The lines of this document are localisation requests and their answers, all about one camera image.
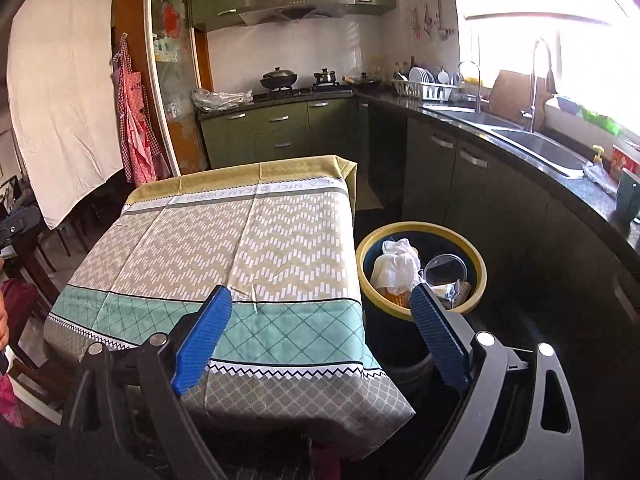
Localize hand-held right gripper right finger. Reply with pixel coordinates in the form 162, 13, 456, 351
409, 282, 586, 480

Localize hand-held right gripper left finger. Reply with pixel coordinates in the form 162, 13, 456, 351
55, 284, 235, 480

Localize grey snack wrapper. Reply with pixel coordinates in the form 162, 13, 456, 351
440, 281, 472, 311

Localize orange bristly plastic pad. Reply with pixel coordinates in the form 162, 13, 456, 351
382, 287, 416, 309

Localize yellow rimmed trash bin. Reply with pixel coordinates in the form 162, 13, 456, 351
355, 221, 488, 397

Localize clear round plastic lid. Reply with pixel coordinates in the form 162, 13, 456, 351
422, 254, 469, 289

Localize white tissue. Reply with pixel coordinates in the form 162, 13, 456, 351
372, 239, 424, 297

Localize patterned tablecloth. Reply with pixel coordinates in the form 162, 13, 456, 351
42, 154, 417, 464

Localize white hanging cloth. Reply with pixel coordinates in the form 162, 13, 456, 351
6, 0, 127, 232

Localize dark side cabinet row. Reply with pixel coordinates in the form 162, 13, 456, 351
367, 101, 640, 361

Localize red checked apron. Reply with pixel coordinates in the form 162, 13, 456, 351
111, 35, 172, 186

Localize steel kitchen sink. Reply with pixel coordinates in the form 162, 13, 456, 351
424, 102, 592, 179

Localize green base cabinet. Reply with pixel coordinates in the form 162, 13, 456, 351
199, 97, 362, 172

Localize glass sliding door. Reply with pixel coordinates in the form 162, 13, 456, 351
144, 0, 212, 177

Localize dark green container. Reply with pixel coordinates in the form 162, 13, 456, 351
614, 167, 640, 224

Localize clear plastic bag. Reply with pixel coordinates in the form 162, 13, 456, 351
191, 88, 254, 112

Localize white dish rack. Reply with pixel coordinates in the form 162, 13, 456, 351
391, 76, 464, 102

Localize wooden cutting board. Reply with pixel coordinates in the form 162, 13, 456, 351
489, 69, 534, 119

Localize red box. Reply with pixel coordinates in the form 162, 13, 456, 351
611, 144, 640, 177

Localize frying pan with lid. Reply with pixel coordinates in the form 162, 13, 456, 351
344, 72, 384, 89

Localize green plastic item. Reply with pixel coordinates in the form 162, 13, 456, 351
581, 105, 622, 135

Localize tall chrome faucet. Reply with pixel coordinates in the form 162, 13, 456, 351
520, 37, 559, 134

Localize black wok with lid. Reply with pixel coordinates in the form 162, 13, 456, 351
259, 66, 300, 92

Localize wall utensil hooks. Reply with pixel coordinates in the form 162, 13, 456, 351
412, 2, 457, 42

